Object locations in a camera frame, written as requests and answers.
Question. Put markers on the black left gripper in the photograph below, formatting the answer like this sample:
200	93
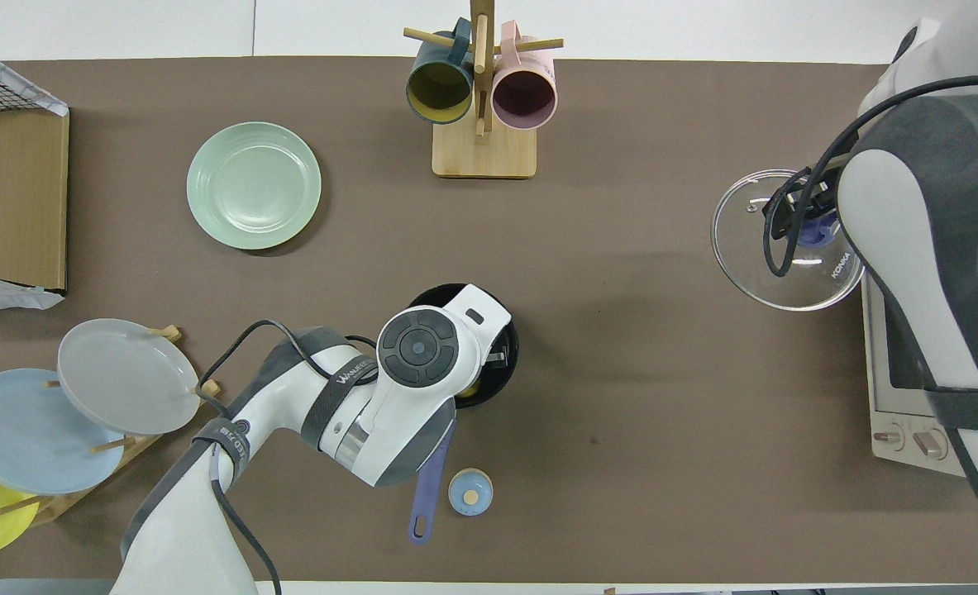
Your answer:
498	357

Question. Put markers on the pale green plate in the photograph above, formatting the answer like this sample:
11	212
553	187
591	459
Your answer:
253	186

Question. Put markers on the grey plate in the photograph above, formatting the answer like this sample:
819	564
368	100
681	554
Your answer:
125	376

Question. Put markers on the brown table mat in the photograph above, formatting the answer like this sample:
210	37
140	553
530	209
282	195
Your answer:
621	413

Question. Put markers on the pink mug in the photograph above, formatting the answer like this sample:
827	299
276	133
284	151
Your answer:
524	95

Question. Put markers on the wooden box shelf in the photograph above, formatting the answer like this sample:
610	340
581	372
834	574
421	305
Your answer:
1	293

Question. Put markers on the yellow potato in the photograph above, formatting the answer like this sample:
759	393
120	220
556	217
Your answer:
470	388

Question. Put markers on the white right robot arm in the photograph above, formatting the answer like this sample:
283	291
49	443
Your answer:
943	248

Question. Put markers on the small blue bell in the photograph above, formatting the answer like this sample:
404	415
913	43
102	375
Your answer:
470	492

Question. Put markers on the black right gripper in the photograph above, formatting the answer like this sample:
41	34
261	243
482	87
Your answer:
803	202

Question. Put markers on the dark blue saucepan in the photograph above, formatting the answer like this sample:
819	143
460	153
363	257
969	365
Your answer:
431	496

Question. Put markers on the white toaster oven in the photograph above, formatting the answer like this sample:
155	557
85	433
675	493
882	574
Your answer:
889	413

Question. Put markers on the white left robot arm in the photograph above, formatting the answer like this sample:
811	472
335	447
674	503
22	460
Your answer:
356	397

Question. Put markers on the dark teal mug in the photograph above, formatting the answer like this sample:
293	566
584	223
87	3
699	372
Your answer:
439	91

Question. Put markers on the wooden plate rack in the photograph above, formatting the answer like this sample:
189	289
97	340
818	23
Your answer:
67	500

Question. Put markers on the wooden mug rack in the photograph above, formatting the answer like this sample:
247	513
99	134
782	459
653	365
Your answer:
484	153

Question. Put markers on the glass lid with blue knob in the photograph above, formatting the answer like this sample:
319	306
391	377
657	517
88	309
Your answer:
745	256

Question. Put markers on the light blue plate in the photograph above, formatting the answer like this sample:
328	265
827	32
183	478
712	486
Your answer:
26	438

